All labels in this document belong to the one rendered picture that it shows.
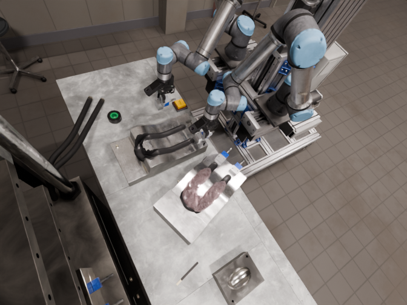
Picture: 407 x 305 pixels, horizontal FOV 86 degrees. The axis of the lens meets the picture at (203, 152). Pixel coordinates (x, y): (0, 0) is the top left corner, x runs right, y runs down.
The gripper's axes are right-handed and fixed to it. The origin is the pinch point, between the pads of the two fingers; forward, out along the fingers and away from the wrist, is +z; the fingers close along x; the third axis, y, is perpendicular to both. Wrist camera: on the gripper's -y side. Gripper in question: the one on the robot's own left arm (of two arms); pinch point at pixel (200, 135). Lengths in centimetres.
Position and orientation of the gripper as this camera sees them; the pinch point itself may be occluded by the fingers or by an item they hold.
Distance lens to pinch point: 131.6
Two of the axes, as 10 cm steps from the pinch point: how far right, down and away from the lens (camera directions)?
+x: -5.1, -8.0, 3.1
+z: -1.8, 4.5, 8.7
